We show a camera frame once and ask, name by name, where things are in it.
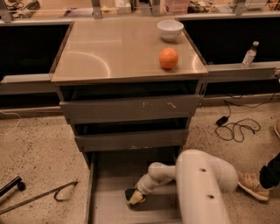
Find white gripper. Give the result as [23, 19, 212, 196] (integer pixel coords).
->
[127, 173, 173, 207]

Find dark green sponge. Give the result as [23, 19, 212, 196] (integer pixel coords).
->
[124, 187, 147, 207]

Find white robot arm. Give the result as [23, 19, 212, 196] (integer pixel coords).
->
[125, 150, 238, 224]

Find grey bottom drawer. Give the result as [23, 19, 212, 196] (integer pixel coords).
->
[85, 149, 183, 224]

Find grey drawer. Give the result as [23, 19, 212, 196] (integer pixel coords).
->
[85, 149, 183, 224]
[75, 129, 188, 151]
[60, 94, 200, 124]

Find grey middle drawer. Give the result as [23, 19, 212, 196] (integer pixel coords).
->
[75, 129, 188, 151]

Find grey top drawer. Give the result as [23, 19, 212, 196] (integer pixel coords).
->
[60, 94, 200, 124]

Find grey drawer cabinet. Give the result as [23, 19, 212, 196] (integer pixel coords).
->
[48, 16, 209, 224]

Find metal hook rod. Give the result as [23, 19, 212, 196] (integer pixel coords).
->
[0, 180, 79, 215]

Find tan left shoe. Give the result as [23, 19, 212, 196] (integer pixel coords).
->
[237, 171, 270, 201]

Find tan shoe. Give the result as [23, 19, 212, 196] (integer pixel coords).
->
[274, 120, 280, 139]
[237, 171, 270, 201]

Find black caster leg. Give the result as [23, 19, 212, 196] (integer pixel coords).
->
[0, 176, 25, 197]

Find black trouser leg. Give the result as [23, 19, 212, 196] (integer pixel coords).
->
[259, 153, 280, 189]

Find orange fruit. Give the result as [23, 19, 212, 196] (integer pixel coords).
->
[158, 48, 179, 69]

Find tan right shoe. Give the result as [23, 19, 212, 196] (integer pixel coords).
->
[274, 120, 280, 139]

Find white bowl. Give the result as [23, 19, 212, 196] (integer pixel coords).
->
[157, 20, 184, 41]

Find clear plastic water bottle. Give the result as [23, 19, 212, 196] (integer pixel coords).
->
[242, 41, 259, 67]

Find black power adapter cable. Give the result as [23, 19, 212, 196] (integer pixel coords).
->
[214, 93, 278, 144]

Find white cable on floor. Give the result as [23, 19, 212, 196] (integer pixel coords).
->
[0, 109, 24, 136]

